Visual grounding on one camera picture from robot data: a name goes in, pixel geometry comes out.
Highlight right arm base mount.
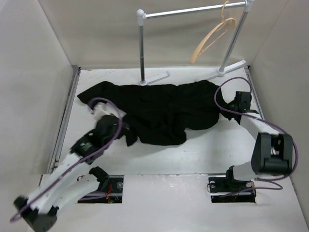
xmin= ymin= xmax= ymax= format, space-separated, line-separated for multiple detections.
xmin=207 ymin=176 xmax=256 ymax=203

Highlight beige wooden clothes hanger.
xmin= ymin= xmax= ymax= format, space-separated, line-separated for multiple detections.
xmin=189 ymin=0 xmax=236 ymax=64

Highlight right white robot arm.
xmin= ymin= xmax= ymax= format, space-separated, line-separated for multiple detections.
xmin=224 ymin=91 xmax=293 ymax=191

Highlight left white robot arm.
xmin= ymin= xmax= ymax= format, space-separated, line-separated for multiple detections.
xmin=14 ymin=115 xmax=131 ymax=232

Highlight black trousers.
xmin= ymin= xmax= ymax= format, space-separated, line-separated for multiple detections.
xmin=77 ymin=80 xmax=226 ymax=146

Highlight white metal clothes rack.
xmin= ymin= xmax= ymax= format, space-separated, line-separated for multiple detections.
xmin=136 ymin=0 xmax=254 ymax=86

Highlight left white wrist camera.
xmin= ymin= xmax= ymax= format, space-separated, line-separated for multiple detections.
xmin=92 ymin=102 xmax=117 ymax=121

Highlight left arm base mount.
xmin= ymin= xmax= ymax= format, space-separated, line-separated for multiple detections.
xmin=78 ymin=175 xmax=124 ymax=204

